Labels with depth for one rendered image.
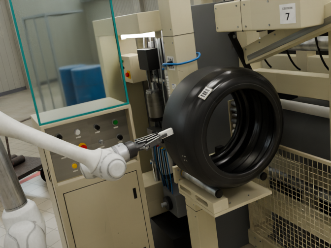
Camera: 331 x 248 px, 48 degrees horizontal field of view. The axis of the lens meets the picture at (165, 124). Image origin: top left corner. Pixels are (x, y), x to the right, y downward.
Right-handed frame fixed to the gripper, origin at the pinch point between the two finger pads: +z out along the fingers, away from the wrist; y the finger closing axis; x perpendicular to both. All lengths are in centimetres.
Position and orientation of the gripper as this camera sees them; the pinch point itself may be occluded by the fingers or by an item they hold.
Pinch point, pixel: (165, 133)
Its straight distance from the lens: 172.6
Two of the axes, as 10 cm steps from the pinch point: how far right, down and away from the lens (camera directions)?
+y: -4.5, -1.9, 8.7
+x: 2.6, 9.1, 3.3
